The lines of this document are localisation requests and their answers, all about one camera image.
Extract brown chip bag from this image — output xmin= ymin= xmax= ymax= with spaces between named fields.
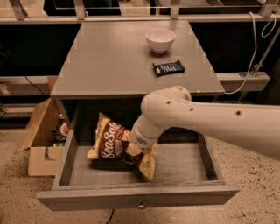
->
xmin=87 ymin=113 xmax=158 ymax=180

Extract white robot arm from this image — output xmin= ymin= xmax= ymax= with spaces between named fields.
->
xmin=131 ymin=86 xmax=280 ymax=160

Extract grey open drawer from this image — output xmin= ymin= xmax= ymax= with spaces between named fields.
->
xmin=36 ymin=110 xmax=241 ymax=212

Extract dark blue candy bar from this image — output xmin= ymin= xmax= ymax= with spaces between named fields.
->
xmin=152 ymin=60 xmax=186 ymax=77

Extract grey wooden cabinet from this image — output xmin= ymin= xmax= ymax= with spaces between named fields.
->
xmin=51 ymin=20 xmax=224 ymax=128

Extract white bowl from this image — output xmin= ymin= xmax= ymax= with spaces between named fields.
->
xmin=145 ymin=29 xmax=176 ymax=53

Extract items inside cardboard box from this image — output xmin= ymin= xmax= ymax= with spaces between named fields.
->
xmin=52 ymin=114 xmax=69 ymax=147

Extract cardboard box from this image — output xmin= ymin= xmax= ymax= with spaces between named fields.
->
xmin=14 ymin=98 xmax=63 ymax=176

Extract black floor cable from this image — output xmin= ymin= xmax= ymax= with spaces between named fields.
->
xmin=106 ymin=208 xmax=116 ymax=224

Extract black wall cable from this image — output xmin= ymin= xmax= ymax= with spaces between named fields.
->
xmin=24 ymin=75 xmax=46 ymax=96

